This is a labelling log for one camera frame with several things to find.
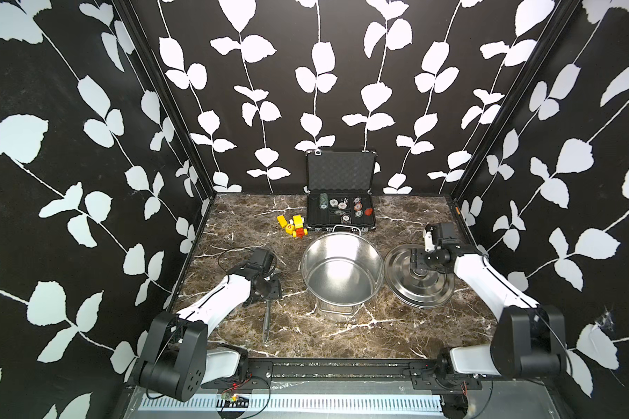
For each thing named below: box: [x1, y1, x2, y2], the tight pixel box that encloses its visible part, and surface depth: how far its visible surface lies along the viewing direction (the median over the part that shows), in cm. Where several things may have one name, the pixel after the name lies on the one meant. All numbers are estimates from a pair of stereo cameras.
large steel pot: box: [300, 224, 386, 316], surface depth 95 cm
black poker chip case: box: [303, 149, 378, 236], surface depth 114 cm
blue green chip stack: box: [318, 192, 329, 210], surface depth 117 cm
